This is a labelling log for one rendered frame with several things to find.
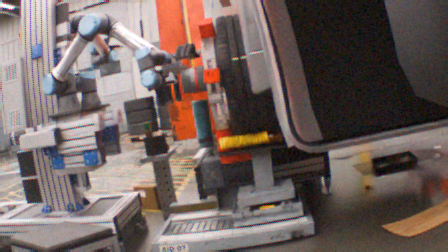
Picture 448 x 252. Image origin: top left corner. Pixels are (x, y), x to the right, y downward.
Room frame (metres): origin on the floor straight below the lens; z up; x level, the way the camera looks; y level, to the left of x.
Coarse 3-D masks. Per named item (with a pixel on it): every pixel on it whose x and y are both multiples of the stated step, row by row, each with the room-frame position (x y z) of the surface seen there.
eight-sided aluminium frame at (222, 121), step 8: (216, 40) 3.36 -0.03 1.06; (216, 48) 3.39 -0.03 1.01; (208, 56) 2.96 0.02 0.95; (208, 88) 2.96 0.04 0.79; (216, 88) 2.96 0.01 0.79; (208, 96) 2.97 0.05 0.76; (216, 96) 2.96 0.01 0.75; (224, 96) 3.44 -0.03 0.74; (216, 104) 3.41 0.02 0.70; (224, 104) 3.40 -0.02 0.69; (216, 112) 3.08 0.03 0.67; (224, 112) 3.03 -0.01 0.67; (216, 120) 3.07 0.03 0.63; (224, 120) 3.07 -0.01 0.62; (216, 128) 3.11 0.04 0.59; (224, 128) 3.12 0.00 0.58
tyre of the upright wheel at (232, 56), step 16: (224, 16) 3.14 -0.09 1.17; (224, 32) 2.97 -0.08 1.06; (240, 32) 2.96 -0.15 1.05; (224, 48) 2.92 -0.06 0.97; (240, 48) 2.91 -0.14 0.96; (224, 64) 2.90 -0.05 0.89; (240, 64) 2.90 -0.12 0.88; (224, 80) 2.90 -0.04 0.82; (240, 80) 2.90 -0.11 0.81; (240, 96) 2.91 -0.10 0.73; (256, 96) 2.92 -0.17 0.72; (272, 96) 2.92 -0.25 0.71; (240, 112) 2.97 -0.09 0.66; (256, 112) 2.96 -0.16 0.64; (272, 112) 2.97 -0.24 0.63; (240, 128) 3.04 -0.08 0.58; (256, 128) 3.06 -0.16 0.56; (272, 128) 3.08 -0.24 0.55
